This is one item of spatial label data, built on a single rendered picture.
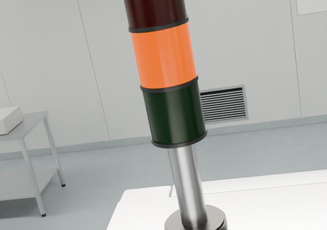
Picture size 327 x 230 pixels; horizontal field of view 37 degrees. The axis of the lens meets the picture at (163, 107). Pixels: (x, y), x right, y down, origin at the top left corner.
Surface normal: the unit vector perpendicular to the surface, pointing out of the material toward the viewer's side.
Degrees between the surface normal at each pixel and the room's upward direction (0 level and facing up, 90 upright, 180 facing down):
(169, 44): 90
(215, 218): 0
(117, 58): 90
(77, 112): 90
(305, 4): 90
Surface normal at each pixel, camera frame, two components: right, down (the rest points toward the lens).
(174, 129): -0.06, 0.33
